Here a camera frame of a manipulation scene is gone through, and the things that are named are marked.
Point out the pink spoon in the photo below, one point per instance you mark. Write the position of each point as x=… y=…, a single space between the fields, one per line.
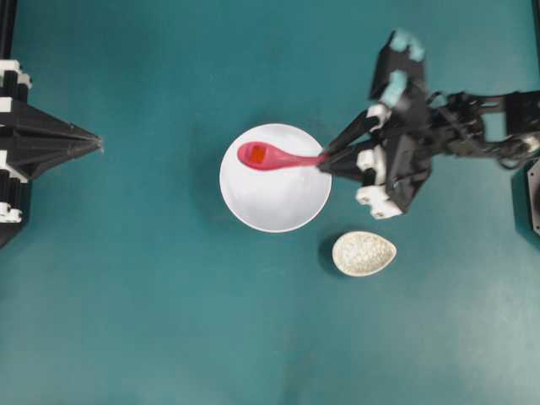
x=276 y=158

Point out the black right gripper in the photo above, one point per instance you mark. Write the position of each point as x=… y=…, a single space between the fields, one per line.
x=392 y=169

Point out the white round bowl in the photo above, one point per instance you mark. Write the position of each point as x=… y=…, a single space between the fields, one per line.
x=279 y=200

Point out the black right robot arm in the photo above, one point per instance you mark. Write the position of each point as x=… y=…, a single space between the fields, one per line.
x=503 y=128

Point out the black frame rail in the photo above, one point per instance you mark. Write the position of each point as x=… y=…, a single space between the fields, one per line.
x=8 y=10

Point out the red block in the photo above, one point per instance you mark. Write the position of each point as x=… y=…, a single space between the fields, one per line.
x=257 y=155

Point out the speckled egg-shaped dish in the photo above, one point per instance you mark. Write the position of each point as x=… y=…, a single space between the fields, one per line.
x=362 y=253

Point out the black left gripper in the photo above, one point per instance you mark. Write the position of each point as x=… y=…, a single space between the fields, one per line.
x=26 y=162

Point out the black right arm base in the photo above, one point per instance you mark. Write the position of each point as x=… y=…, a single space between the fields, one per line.
x=525 y=198

